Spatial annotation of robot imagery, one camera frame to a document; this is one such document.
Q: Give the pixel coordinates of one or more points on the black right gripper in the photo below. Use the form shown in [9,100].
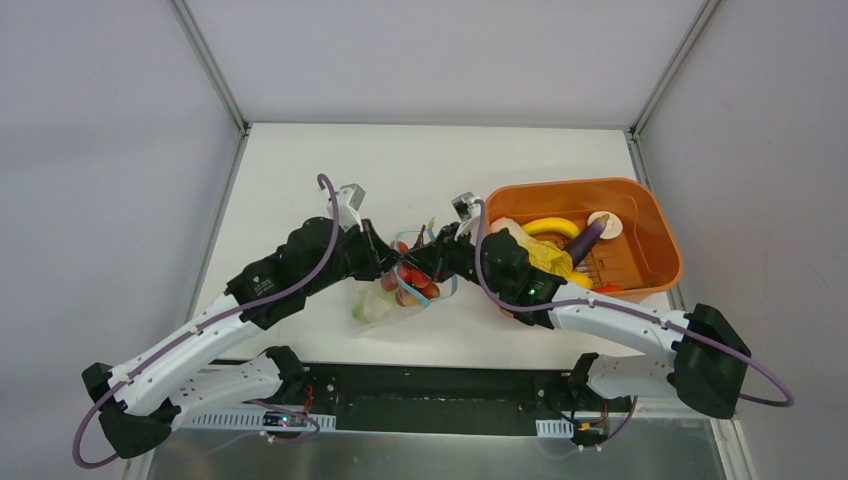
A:
[448,244]

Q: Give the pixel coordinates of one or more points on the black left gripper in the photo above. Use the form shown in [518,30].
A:
[369,245]

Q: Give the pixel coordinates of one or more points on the clear zip top bag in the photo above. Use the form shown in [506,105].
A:
[448,289]

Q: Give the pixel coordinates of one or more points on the white cauliflower toy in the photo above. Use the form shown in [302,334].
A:
[371,308]

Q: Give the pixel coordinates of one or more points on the red peach cluster toy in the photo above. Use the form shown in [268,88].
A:
[411,287]

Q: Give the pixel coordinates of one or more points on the dark purple eggplant toy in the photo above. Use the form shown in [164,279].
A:
[579,248]

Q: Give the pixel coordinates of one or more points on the white mushroom toy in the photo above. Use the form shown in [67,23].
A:
[612,224]

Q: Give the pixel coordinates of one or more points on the orange plastic basket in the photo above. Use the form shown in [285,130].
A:
[644,259]

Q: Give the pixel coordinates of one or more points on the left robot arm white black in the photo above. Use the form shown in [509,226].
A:
[140,402]

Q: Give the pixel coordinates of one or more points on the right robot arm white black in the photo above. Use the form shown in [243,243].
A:
[696,356]

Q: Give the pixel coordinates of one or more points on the yellow napa cabbage toy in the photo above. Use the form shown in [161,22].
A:
[543,255]

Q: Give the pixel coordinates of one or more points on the yellow banana toy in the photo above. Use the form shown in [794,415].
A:
[556,225]

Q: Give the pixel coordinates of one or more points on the yellow lemon toy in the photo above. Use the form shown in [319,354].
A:
[580,279]

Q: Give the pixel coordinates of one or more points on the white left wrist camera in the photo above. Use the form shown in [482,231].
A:
[343,204]

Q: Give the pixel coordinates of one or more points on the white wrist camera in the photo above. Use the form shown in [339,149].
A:
[343,204]
[468,207]

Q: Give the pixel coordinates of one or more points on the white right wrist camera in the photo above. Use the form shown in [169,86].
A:
[468,207]

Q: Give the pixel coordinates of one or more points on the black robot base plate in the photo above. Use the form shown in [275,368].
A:
[435,400]

